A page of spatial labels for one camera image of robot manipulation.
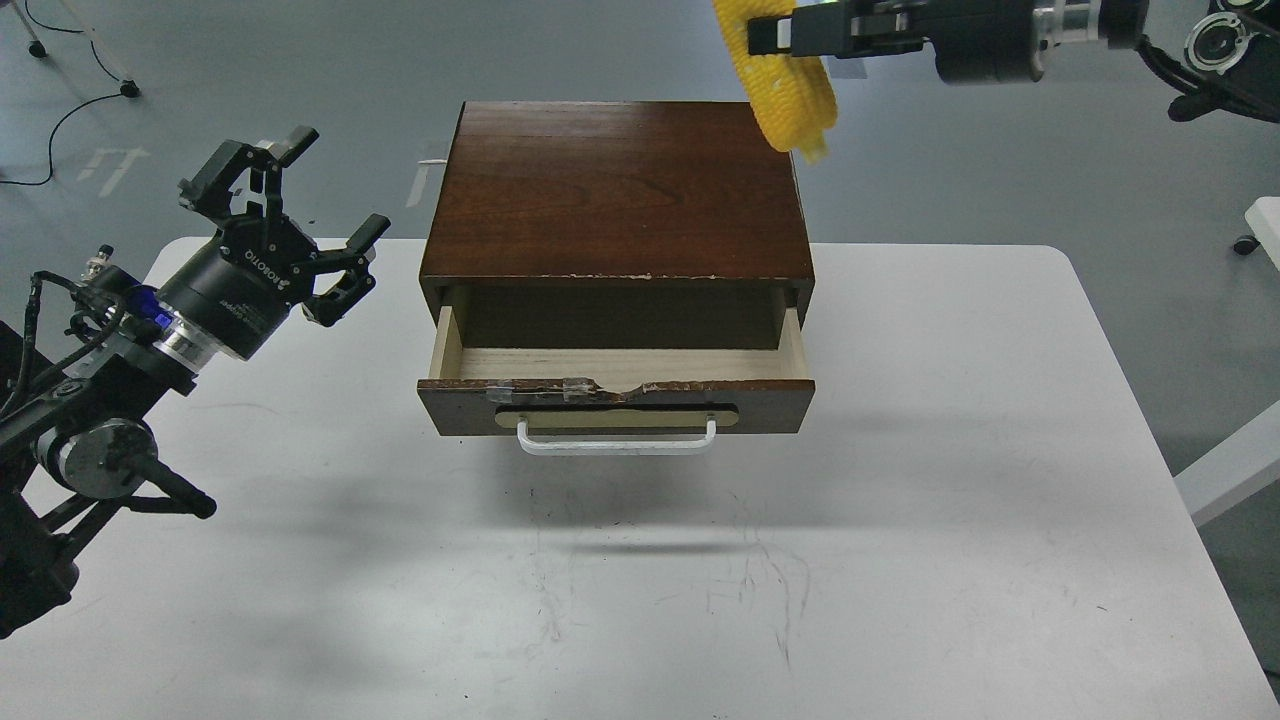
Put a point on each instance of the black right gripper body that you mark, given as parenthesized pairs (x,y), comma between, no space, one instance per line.
(974,42)

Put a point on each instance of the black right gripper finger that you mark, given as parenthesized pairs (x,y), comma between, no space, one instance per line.
(810,30)

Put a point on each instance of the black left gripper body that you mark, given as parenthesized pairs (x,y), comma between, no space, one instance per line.
(238,289)

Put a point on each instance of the yellow corn cob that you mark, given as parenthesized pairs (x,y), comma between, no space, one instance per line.
(791,98)

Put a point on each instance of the wooden drawer with white handle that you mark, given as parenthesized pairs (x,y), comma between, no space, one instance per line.
(617,401)

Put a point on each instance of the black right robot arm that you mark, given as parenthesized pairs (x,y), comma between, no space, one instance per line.
(1229,60)

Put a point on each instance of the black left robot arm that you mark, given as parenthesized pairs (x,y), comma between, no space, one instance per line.
(96,354)

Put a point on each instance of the white furniture leg with caster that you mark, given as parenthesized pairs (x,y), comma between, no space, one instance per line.
(35,47)

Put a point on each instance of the dark wooden cabinet box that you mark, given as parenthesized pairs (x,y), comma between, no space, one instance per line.
(630,192)

